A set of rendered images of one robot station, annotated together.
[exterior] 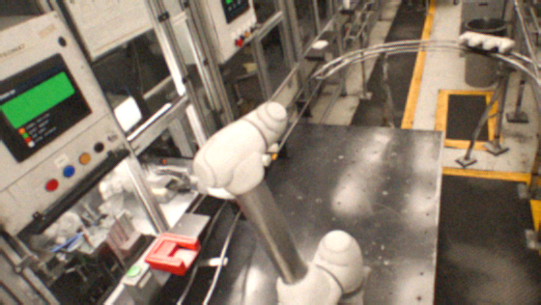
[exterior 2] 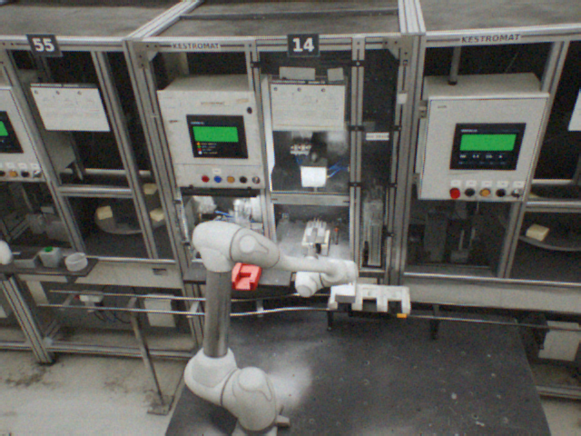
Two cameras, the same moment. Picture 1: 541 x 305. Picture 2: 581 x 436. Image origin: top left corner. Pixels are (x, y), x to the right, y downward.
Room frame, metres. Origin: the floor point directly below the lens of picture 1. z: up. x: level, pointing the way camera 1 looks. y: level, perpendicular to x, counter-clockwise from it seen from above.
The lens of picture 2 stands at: (0.90, -1.29, 2.52)
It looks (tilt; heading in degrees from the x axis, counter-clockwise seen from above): 34 degrees down; 79
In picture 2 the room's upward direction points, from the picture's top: 4 degrees counter-clockwise
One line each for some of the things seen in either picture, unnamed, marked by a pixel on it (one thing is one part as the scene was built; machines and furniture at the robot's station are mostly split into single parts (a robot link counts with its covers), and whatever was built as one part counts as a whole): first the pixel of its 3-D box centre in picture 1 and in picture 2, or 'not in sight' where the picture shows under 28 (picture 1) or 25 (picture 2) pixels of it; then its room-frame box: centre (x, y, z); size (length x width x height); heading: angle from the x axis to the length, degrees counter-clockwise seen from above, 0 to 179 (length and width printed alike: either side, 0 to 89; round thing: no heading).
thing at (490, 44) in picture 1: (483, 44); not in sight; (2.63, -1.28, 0.84); 0.37 x 0.14 x 0.10; 36
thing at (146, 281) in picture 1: (139, 282); not in sight; (0.89, 0.70, 0.97); 0.08 x 0.08 x 0.12; 68
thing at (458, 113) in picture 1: (467, 116); not in sight; (2.95, -1.35, 0.01); 1.00 x 0.55 x 0.01; 158
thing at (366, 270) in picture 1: (345, 275); (261, 418); (0.97, -0.01, 0.71); 0.22 x 0.18 x 0.06; 158
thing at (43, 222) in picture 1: (83, 183); (219, 191); (0.96, 0.74, 1.37); 0.36 x 0.04 x 0.04; 158
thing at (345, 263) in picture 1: (339, 260); (251, 394); (0.95, 0.01, 0.85); 0.18 x 0.16 x 0.22; 139
